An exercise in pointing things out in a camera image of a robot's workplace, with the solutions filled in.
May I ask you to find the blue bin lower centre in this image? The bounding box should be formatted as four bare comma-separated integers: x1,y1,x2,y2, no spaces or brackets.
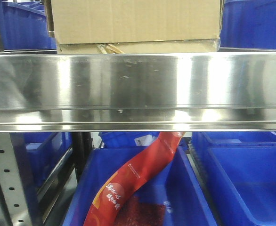
62,147,217,226

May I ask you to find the blue bin upper left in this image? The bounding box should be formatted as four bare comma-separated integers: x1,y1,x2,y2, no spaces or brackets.
0,0,56,50

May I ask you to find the red snack bag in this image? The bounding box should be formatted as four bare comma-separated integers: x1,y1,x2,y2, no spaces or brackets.
83,132,185,226

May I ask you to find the blue bin upper right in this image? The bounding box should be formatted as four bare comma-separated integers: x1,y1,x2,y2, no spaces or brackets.
220,0,276,49

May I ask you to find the blue bin lower right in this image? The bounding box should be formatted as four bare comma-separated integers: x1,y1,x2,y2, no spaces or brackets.
205,147,276,226

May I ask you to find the large plain cardboard box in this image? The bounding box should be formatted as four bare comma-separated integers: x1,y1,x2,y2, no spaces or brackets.
44,0,224,54

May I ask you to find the blue bin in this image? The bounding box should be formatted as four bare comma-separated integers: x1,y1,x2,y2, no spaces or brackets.
220,0,276,49
24,132,73,188
98,131,160,148
191,131,276,160
205,147,276,226
62,147,217,226
0,0,56,50

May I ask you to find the blue bin lower left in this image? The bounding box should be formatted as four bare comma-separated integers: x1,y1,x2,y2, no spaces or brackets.
24,132,73,188

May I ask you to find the stainless steel shelf rack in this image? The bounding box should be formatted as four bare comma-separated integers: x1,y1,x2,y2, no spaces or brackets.
0,48,276,226

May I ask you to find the blue bin rear right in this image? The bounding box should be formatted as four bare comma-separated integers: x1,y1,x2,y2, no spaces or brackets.
191,131,276,160

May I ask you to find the blue bin rear centre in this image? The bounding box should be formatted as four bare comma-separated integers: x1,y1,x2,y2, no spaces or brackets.
98,131,160,148

